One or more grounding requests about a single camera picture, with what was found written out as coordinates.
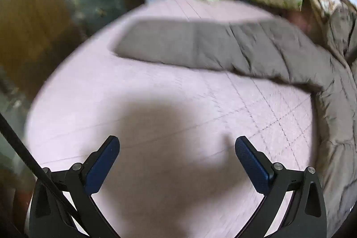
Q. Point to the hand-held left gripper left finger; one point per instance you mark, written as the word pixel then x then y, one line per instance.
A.
pixel 101 165

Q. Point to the grey puffer jacket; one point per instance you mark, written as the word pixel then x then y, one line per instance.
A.
pixel 251 45

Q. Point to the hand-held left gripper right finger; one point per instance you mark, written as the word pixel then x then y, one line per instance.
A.
pixel 252 168

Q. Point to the pink sofa bed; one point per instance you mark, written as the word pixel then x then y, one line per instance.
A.
pixel 111 87

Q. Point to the wooden door with glass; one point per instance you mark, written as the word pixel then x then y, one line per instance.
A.
pixel 28 17

